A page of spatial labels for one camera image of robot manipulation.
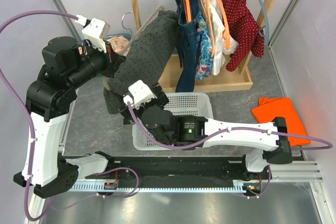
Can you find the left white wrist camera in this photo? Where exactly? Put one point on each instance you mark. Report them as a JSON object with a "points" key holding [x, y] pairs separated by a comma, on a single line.
{"points": [[94, 30]]}

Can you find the orange folded cloth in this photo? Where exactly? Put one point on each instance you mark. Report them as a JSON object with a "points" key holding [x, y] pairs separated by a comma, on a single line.
{"points": [[270, 108]]}

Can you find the orange hanger of white garment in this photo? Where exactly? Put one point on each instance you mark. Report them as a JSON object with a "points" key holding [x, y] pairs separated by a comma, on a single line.
{"points": [[225, 33]]}

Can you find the blue denim skirt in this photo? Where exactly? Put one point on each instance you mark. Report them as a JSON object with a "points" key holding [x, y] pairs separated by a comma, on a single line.
{"points": [[186, 46]]}

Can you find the white garment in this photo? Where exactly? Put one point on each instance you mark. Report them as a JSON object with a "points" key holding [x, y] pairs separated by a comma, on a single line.
{"points": [[218, 28]]}

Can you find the peach hanger of floral garment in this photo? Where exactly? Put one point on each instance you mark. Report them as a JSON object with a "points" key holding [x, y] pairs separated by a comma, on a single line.
{"points": [[205, 4]]}

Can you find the white plastic basket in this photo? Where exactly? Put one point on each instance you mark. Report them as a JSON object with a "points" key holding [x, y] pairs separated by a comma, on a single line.
{"points": [[185, 103]]}

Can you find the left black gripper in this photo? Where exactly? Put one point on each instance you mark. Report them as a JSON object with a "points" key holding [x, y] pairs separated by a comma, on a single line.
{"points": [[113, 60]]}

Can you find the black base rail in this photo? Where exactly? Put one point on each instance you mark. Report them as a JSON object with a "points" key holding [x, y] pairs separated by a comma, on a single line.
{"points": [[178, 171]]}

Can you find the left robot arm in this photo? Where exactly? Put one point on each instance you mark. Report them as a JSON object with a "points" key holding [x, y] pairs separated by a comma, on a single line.
{"points": [[69, 64]]}

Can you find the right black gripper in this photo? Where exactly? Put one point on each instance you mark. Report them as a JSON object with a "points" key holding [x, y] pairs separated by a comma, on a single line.
{"points": [[161, 100]]}

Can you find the grey dotted skirt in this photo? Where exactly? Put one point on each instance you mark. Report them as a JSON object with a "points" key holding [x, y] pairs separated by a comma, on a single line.
{"points": [[114, 102]]}

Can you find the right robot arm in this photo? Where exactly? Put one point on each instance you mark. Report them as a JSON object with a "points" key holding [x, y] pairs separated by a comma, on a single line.
{"points": [[187, 132]]}

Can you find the beige clothes hanger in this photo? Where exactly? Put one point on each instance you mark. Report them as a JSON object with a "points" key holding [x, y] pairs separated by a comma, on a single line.
{"points": [[136, 35]]}

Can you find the blue floral garment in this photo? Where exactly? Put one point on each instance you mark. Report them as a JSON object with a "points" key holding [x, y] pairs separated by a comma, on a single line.
{"points": [[204, 49]]}

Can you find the teal tub with clothes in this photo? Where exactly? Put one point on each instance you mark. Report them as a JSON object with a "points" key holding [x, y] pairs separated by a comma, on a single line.
{"points": [[119, 43]]}

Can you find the red dotted garment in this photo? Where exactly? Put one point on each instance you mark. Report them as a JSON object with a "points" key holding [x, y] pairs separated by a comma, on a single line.
{"points": [[245, 30]]}

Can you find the light blue cable duct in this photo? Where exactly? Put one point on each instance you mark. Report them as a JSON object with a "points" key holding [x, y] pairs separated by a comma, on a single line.
{"points": [[101, 186]]}

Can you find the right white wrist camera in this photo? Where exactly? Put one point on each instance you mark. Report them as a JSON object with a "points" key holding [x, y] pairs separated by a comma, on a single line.
{"points": [[139, 93]]}

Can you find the wooden clothes rack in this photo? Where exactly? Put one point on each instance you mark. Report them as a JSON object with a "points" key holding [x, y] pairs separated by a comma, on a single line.
{"points": [[239, 79]]}

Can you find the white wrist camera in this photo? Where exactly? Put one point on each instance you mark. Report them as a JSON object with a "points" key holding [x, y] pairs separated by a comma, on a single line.
{"points": [[94, 30], [139, 93]]}

